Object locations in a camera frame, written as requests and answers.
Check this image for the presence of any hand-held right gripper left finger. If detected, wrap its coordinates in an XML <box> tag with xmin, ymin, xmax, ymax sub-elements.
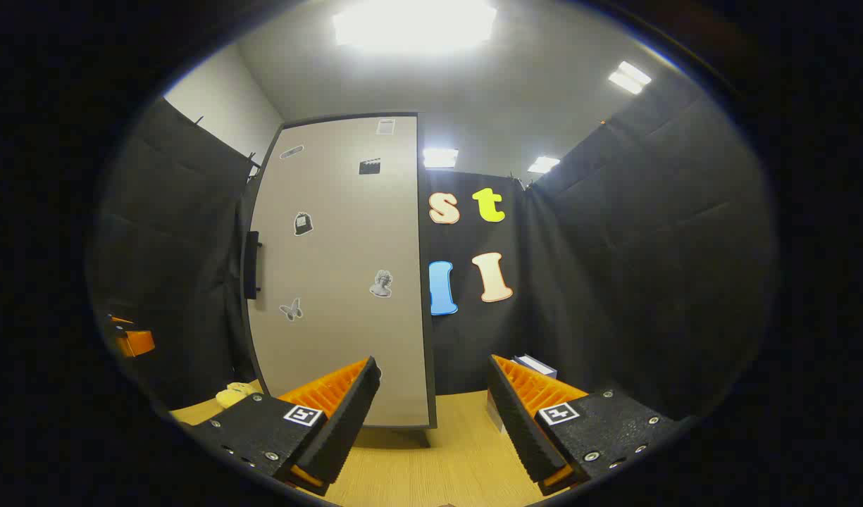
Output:
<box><xmin>192</xmin><ymin>356</ymin><xmax>383</xmax><ymax>497</ymax></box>

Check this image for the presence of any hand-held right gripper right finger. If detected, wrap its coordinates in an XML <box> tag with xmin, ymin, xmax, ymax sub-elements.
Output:
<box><xmin>486</xmin><ymin>354</ymin><xmax>685</xmax><ymax>496</ymax></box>

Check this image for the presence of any beige cabinet door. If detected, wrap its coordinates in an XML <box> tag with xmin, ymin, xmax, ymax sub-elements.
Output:
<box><xmin>247</xmin><ymin>115</ymin><xmax>432</xmax><ymax>429</ymax></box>

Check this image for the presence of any grey cabinet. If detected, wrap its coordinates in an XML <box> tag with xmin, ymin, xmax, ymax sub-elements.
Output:
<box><xmin>243</xmin><ymin>111</ymin><xmax>439</xmax><ymax>448</ymax></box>

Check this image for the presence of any black cabinet door handle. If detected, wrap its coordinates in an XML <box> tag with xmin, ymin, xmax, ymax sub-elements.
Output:
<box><xmin>243</xmin><ymin>231</ymin><xmax>263</xmax><ymax>301</ymax></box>

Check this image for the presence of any white book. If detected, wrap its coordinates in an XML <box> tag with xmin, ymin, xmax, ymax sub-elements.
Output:
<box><xmin>513</xmin><ymin>354</ymin><xmax>559</xmax><ymax>380</ymax></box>

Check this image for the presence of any cream plush toy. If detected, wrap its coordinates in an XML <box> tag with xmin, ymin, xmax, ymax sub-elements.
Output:
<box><xmin>216</xmin><ymin>382</ymin><xmax>263</xmax><ymax>409</ymax></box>

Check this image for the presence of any black backdrop cloth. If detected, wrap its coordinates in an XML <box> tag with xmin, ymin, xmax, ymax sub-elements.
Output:
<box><xmin>86</xmin><ymin>67</ymin><xmax>778</xmax><ymax>423</ymax></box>

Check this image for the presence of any large ceiling light panel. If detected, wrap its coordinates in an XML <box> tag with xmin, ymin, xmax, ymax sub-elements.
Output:
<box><xmin>331</xmin><ymin>0</ymin><xmax>499</xmax><ymax>56</ymax></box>

